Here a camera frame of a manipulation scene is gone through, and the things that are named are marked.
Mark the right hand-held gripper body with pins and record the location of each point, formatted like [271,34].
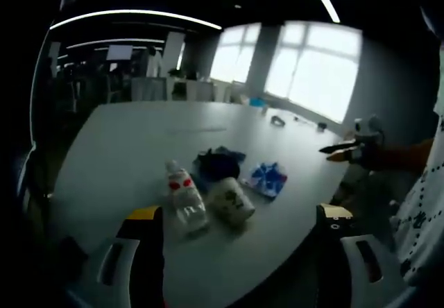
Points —
[367,129]

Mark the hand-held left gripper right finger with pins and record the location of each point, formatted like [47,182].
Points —
[347,252]

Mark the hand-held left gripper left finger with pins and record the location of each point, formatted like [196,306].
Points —
[145,259]

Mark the clear plastic bottle red label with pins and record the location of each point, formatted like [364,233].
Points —
[185,200]

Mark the blue and white packet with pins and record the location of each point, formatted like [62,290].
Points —
[267,179]

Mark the white can with dark print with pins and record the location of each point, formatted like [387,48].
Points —
[230,200]

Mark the dark blue cloth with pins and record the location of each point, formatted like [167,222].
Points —
[218,166]

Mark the small dark object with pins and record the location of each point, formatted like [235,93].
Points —
[322,126]

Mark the small black device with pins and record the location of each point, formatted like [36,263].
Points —
[277,120]

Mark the large window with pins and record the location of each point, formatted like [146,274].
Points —
[312,68]

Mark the person's white dotted shirt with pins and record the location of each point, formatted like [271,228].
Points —
[425,200]

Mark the light blue box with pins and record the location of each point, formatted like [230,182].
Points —
[258,102]

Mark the grey table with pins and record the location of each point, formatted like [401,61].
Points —
[138,148]

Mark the white office partition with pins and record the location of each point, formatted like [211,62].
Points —
[148,89]

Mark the green potted plants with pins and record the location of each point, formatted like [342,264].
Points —
[182,73]

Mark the long curved ceiling light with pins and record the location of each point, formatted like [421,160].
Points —
[138,15]

